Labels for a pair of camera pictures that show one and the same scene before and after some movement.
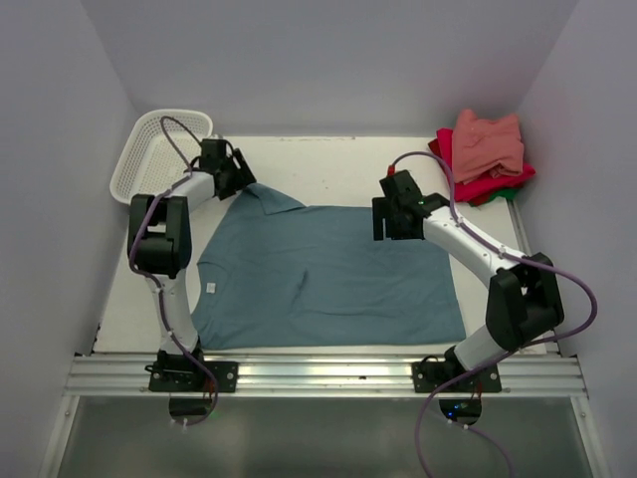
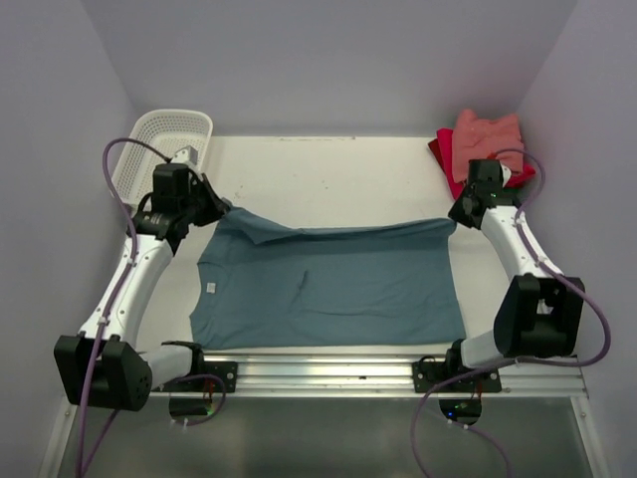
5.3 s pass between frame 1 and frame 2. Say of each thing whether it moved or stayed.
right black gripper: moved
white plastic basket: stayed
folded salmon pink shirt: stayed
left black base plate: stayed
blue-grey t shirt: moved
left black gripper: moved
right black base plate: stayed
